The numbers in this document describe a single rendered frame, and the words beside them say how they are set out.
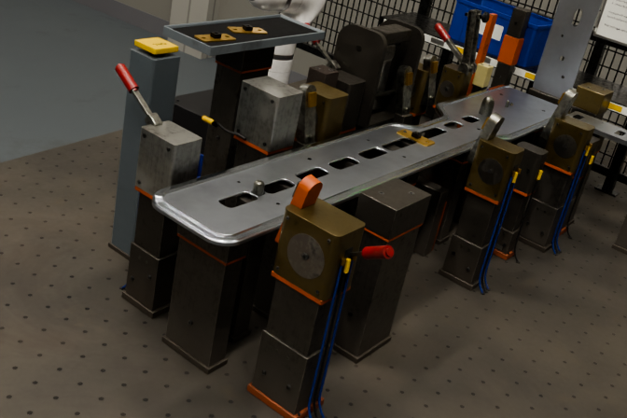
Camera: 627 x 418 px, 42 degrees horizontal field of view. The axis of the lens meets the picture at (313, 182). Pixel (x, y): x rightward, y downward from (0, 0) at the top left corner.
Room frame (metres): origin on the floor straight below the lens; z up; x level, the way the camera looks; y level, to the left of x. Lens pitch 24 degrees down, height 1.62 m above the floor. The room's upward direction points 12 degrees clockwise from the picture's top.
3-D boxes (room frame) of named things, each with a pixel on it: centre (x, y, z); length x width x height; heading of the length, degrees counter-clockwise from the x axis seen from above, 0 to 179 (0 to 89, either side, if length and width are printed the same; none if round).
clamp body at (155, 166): (1.33, 0.27, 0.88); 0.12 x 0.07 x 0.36; 56
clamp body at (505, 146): (1.67, -0.39, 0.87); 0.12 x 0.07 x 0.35; 56
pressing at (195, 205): (1.70, -0.20, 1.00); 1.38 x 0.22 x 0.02; 146
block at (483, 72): (2.25, -0.40, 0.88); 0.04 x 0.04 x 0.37; 56
